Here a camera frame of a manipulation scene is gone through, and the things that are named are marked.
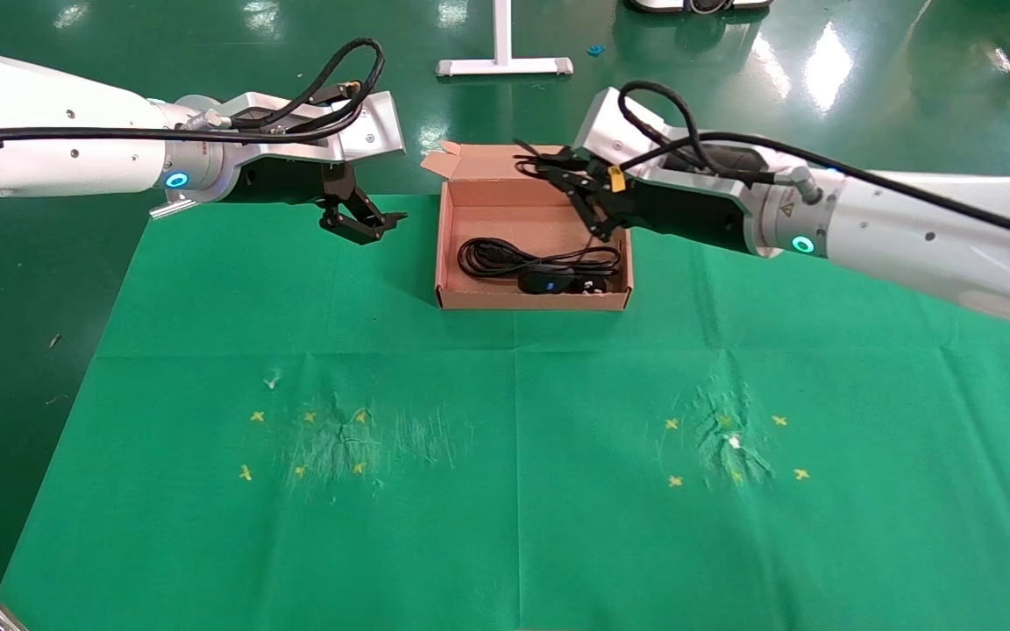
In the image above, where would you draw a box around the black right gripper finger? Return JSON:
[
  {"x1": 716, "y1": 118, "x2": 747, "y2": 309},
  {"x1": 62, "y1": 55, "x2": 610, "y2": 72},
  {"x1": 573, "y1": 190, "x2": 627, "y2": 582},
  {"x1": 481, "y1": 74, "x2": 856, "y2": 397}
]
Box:
[
  {"x1": 557, "y1": 174, "x2": 625, "y2": 243},
  {"x1": 515, "y1": 155, "x2": 616, "y2": 186}
]

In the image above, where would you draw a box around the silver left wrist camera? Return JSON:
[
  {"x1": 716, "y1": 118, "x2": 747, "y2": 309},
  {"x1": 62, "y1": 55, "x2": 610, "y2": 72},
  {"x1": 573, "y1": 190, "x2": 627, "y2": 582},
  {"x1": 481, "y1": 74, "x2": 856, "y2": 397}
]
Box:
[{"x1": 179, "y1": 89, "x2": 408, "y2": 169}]

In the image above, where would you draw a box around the black wheeled machine base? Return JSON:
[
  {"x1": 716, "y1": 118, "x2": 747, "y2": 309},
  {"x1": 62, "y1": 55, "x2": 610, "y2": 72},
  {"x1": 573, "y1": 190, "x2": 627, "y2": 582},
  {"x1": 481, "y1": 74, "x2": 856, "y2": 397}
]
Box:
[{"x1": 626, "y1": 0, "x2": 774, "y2": 15}]

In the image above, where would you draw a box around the black corded computer mouse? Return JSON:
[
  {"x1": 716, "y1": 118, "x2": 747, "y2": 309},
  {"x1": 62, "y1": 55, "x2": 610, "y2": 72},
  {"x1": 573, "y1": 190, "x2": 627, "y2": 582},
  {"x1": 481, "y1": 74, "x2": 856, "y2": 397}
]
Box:
[{"x1": 514, "y1": 138, "x2": 624, "y2": 296}]

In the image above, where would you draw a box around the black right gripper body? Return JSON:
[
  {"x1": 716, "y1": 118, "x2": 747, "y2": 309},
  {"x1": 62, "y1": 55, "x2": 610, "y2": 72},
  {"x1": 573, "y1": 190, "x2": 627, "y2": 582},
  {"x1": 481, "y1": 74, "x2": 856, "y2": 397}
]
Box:
[{"x1": 618, "y1": 179, "x2": 752, "y2": 256}]

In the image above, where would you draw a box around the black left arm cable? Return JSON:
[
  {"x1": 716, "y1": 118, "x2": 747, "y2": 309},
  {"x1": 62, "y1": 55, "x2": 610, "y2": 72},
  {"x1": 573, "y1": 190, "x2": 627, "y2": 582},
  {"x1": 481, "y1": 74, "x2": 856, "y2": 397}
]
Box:
[{"x1": 0, "y1": 37, "x2": 385, "y2": 148}]

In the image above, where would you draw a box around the open brown cardboard box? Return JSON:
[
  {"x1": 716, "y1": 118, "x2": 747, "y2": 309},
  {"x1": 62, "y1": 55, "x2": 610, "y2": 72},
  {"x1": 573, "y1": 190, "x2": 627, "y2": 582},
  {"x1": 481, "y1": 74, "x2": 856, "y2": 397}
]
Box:
[{"x1": 420, "y1": 140, "x2": 644, "y2": 312}]

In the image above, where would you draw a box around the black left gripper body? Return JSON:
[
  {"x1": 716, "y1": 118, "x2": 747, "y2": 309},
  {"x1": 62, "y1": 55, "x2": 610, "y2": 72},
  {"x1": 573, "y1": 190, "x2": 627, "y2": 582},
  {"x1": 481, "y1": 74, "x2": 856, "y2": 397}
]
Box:
[{"x1": 237, "y1": 160, "x2": 358, "y2": 205}]

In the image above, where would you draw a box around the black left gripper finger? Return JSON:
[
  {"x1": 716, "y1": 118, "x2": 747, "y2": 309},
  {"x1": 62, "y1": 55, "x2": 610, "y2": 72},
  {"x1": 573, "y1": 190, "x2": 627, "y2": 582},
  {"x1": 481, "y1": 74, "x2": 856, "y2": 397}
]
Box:
[
  {"x1": 317, "y1": 199, "x2": 384, "y2": 245},
  {"x1": 342, "y1": 166, "x2": 409, "y2": 231}
]

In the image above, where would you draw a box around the white floor stand base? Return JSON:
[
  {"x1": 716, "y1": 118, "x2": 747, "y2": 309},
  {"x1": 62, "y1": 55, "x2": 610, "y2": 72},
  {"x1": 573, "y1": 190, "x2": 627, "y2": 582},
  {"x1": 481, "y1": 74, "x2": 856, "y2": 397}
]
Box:
[{"x1": 435, "y1": 0, "x2": 574, "y2": 78}]

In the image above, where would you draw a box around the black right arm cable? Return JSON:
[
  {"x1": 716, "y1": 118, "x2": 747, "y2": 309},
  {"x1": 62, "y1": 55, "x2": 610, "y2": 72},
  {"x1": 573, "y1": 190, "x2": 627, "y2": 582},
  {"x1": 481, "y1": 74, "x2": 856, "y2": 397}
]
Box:
[{"x1": 616, "y1": 80, "x2": 1010, "y2": 252}]

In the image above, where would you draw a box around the green table cloth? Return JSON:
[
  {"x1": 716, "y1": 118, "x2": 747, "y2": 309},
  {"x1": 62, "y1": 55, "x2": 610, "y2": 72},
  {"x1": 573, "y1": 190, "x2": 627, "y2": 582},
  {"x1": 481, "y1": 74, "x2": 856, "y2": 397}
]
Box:
[{"x1": 0, "y1": 193, "x2": 1010, "y2": 631}]

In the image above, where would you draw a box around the black data cable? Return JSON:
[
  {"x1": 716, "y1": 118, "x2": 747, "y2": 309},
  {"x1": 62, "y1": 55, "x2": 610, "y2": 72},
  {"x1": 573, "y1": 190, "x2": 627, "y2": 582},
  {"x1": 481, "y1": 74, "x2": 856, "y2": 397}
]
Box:
[{"x1": 457, "y1": 237, "x2": 622, "y2": 295}]

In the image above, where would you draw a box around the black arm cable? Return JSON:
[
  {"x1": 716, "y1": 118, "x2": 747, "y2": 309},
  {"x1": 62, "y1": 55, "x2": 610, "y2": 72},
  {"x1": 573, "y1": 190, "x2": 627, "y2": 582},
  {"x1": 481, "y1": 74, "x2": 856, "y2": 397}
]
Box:
[
  {"x1": 616, "y1": 80, "x2": 1010, "y2": 252},
  {"x1": 0, "y1": 37, "x2": 385, "y2": 148}
]

